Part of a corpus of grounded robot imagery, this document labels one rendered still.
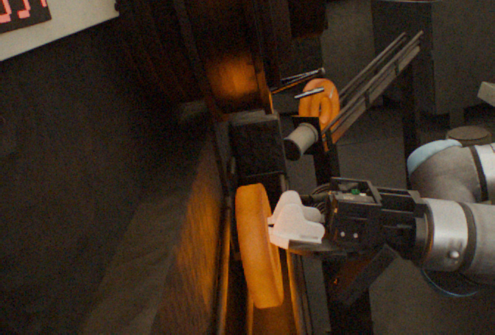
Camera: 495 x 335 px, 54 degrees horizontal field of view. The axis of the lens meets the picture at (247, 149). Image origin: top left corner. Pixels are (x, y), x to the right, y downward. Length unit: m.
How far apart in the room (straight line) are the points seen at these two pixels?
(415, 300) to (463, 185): 0.94
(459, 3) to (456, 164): 2.12
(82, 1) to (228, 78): 0.19
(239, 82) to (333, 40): 2.85
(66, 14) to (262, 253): 0.33
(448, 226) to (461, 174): 0.19
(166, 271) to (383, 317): 1.29
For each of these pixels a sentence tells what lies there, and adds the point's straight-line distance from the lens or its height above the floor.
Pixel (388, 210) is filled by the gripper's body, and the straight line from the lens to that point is 0.62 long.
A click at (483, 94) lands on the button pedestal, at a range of 1.67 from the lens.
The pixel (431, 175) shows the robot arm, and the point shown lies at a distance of 0.81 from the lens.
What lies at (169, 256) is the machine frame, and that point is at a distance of 0.42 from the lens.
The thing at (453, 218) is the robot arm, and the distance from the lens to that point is 0.65.
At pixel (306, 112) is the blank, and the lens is 1.20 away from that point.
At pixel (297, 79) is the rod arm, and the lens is 0.82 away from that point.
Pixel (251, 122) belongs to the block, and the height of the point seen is 0.80.
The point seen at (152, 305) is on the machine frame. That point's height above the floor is 0.87.
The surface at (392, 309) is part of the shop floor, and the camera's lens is 1.68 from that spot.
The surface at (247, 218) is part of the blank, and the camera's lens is 0.58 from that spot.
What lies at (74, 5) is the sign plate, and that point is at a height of 1.08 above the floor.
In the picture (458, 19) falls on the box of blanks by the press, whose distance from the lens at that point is 2.90.
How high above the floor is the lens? 1.08
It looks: 21 degrees down
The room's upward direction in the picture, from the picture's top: 11 degrees counter-clockwise
